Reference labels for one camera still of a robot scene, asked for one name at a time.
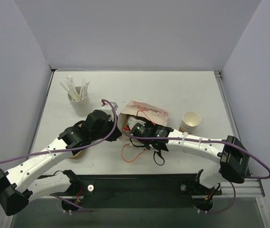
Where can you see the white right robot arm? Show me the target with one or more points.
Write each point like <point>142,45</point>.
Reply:
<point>229,159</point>

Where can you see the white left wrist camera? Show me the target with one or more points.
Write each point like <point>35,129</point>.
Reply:
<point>105,107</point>

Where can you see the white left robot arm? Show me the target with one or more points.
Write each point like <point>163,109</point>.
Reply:
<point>22,184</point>

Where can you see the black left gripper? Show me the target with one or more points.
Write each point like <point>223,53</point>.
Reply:
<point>113,134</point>

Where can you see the stack of brown paper cups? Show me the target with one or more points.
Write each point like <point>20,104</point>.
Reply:
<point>190,121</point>

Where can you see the white straw holder cup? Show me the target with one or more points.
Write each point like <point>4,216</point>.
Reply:
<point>81,107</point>

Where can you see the printed paper takeout bag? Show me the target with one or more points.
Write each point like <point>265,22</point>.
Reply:
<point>151,115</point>

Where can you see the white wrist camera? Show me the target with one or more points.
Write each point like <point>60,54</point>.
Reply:
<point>105,107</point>
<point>132,121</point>

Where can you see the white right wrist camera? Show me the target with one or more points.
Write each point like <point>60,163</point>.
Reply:
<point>132,121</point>

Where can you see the brown cardboard cup carrier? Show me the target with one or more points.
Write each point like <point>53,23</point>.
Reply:
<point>77,155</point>

